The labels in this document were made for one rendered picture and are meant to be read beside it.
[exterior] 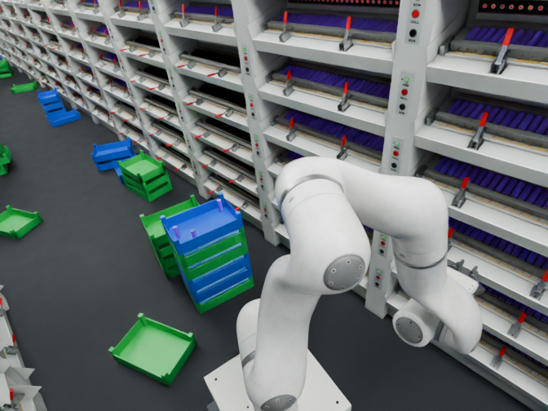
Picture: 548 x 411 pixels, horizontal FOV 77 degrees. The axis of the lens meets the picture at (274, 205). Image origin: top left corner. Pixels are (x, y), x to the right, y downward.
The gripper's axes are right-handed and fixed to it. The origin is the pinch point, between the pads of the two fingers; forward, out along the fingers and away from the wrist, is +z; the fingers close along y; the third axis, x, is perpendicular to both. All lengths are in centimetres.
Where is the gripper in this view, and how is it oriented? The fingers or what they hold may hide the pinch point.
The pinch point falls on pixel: (466, 269)
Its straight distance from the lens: 108.6
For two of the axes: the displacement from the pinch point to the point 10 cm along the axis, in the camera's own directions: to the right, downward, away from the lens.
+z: 7.3, -3.0, 6.2
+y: 6.8, 4.0, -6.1
